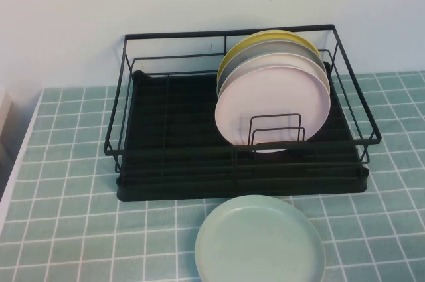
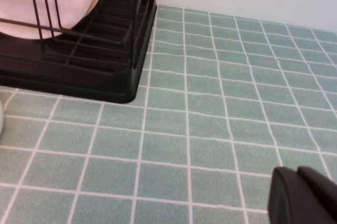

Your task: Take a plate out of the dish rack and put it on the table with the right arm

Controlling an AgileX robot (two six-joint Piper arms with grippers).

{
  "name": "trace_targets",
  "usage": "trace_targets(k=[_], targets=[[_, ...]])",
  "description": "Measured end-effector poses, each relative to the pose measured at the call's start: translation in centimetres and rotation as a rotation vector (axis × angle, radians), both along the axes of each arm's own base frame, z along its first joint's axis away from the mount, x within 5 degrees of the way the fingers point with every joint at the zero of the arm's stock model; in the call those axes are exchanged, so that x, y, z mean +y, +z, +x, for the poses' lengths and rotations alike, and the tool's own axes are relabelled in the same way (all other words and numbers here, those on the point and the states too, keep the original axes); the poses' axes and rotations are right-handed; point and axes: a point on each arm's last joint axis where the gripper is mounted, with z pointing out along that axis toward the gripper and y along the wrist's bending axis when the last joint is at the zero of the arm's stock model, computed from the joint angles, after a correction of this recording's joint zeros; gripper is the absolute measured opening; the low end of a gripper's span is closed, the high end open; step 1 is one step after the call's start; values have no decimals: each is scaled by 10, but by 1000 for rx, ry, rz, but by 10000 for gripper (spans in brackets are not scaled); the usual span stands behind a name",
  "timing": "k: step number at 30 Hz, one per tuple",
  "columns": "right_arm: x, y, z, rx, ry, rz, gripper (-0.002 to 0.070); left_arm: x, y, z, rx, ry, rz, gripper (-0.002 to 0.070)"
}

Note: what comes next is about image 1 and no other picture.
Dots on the cream white plate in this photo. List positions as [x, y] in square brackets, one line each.
[265, 61]

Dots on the light green plate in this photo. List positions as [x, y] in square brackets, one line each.
[259, 242]

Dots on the grey plate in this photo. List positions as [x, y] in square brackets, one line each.
[244, 54]

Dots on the black plastic drip tray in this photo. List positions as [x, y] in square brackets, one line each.
[186, 96]

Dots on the pink plate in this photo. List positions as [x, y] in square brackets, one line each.
[265, 103]

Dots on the green checked tablecloth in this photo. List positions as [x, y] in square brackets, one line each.
[66, 136]

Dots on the yellow plate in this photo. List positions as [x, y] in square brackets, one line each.
[232, 50]

